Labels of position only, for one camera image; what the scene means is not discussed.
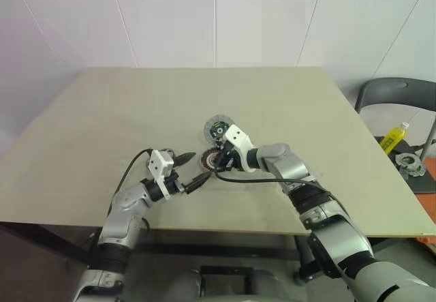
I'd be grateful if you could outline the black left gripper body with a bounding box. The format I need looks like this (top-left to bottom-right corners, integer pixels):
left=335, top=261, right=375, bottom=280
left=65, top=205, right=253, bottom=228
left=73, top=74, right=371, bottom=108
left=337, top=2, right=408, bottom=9
left=166, top=170, right=187, bottom=196

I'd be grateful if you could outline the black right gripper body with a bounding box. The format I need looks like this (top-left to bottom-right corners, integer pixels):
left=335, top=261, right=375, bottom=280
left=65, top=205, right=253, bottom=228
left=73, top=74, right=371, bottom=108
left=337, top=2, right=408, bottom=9
left=215, top=144, right=245, bottom=173

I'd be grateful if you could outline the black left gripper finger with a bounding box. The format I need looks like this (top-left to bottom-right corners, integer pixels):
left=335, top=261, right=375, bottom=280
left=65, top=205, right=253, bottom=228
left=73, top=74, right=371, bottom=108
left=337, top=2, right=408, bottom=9
left=185, top=172, right=210, bottom=194
left=173, top=151, right=197, bottom=166

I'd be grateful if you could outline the grey round metal motor lid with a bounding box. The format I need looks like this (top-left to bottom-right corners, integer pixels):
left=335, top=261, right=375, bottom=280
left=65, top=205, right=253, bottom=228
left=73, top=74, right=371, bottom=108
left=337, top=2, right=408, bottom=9
left=202, top=114, right=234, bottom=144

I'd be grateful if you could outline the motor housing with copper windings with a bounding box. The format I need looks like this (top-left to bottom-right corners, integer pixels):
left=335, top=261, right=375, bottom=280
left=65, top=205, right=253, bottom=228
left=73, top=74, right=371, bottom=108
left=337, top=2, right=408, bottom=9
left=198, top=147, right=219, bottom=172

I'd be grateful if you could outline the yellow drink bottle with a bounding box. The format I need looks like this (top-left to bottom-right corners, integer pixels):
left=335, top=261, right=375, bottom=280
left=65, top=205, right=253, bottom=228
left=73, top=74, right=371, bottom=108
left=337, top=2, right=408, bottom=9
left=379, top=121, right=410, bottom=154

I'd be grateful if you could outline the dark grey folding chair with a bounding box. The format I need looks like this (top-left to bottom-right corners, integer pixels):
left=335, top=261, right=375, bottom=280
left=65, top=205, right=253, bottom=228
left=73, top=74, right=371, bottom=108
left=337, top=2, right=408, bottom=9
left=354, top=77, right=436, bottom=194

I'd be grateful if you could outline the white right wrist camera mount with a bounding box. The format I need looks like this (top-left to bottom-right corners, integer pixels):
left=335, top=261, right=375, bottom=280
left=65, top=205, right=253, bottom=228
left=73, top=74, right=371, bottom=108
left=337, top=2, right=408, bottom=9
left=223, top=123, right=260, bottom=174

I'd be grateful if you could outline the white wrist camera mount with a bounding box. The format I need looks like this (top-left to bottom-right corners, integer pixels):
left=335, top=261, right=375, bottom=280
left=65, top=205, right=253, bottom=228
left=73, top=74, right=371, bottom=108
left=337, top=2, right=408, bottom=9
left=148, top=149, right=176, bottom=200
left=223, top=123, right=260, bottom=174

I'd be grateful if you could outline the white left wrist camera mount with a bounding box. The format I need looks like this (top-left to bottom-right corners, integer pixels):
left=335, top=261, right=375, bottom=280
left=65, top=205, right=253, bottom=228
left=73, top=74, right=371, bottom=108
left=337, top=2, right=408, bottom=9
left=148, top=149, right=176, bottom=200

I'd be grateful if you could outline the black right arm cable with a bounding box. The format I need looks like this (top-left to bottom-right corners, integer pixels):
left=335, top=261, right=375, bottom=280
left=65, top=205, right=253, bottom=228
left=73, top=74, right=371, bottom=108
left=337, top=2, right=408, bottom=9
left=213, top=170, right=341, bottom=211

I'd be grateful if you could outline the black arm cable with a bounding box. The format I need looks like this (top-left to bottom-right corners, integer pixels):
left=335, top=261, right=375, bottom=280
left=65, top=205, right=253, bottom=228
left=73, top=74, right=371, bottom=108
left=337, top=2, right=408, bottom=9
left=213, top=170, right=341, bottom=211
left=107, top=148, right=153, bottom=215

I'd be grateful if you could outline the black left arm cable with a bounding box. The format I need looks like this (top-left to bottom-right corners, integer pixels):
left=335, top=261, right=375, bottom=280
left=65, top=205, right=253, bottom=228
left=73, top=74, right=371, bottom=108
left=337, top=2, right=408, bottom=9
left=107, top=148, right=153, bottom=215

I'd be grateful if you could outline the black metal table frame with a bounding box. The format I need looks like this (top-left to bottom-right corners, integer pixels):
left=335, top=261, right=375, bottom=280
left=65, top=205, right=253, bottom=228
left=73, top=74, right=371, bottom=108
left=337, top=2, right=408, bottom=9
left=0, top=222, right=316, bottom=280

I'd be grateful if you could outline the black rectangular frame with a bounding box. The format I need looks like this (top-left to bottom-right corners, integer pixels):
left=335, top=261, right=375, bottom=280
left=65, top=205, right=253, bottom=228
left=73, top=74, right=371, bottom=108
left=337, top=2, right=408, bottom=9
left=200, top=265, right=255, bottom=302

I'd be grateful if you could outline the grey metal ring part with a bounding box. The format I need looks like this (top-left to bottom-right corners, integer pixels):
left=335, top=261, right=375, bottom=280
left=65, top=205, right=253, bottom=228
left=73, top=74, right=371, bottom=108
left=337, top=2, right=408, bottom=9
left=394, top=152, right=425, bottom=179

